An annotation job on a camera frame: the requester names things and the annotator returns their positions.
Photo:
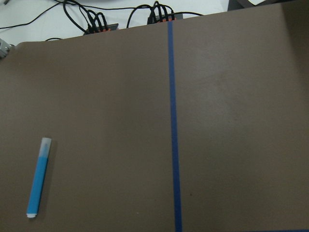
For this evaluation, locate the blue highlighter pen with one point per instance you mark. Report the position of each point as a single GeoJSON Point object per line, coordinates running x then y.
{"type": "Point", "coordinates": [38, 179]}

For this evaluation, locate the black usb hub right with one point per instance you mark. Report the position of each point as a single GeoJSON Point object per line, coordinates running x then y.
{"type": "Point", "coordinates": [153, 19]}

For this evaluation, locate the black usb hub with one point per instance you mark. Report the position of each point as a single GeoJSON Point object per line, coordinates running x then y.
{"type": "Point", "coordinates": [99, 29]}
{"type": "Point", "coordinates": [153, 19]}

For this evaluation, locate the black usb hub left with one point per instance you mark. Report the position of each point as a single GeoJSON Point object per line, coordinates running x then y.
{"type": "Point", "coordinates": [99, 29]}

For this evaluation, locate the aluminium clamp bracket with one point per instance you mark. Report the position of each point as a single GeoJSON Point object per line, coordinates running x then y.
{"type": "Point", "coordinates": [4, 48]}

